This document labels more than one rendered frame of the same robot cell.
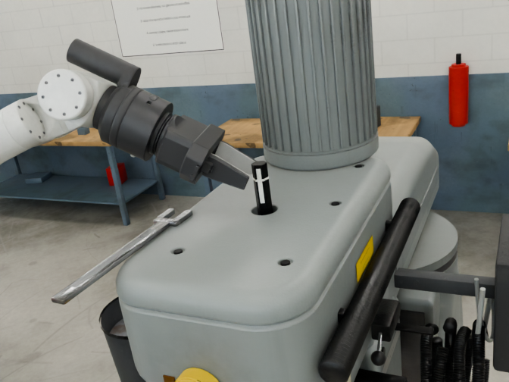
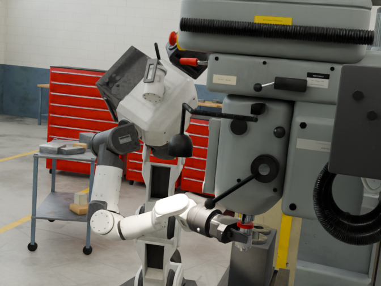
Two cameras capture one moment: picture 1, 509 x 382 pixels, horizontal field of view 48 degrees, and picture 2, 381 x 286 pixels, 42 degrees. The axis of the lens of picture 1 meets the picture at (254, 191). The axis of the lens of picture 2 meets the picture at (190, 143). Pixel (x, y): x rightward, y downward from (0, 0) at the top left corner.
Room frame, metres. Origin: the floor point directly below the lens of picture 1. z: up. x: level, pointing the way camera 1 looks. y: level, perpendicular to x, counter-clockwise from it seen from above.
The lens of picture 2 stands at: (0.29, -1.31, 1.71)
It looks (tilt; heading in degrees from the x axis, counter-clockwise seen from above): 9 degrees down; 78
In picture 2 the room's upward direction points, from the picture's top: 5 degrees clockwise
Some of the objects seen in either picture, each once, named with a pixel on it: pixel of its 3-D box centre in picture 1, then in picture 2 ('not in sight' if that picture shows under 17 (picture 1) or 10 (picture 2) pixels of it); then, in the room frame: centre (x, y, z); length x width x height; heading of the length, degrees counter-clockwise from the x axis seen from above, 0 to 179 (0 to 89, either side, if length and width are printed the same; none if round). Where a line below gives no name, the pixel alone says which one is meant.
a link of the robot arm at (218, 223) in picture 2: not in sight; (219, 226); (0.68, 0.06, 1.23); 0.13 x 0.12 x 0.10; 38
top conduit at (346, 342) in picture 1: (377, 270); (272, 30); (0.70, -0.16, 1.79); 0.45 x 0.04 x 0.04; 153
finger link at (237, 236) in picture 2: not in sight; (237, 236); (0.71, -0.03, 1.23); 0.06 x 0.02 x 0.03; 128
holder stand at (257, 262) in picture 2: not in sight; (252, 259); (0.88, 0.27, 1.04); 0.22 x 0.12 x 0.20; 62
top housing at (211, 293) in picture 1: (275, 255); (273, 26); (0.75, -0.02, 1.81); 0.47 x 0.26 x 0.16; 153
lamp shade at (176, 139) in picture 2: not in sight; (180, 144); (0.55, 0.08, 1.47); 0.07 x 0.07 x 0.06
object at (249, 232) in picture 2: not in sight; (244, 236); (0.74, -0.01, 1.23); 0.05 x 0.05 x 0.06
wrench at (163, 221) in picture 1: (127, 250); not in sight; (0.66, 0.17, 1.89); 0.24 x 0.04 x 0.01; 150
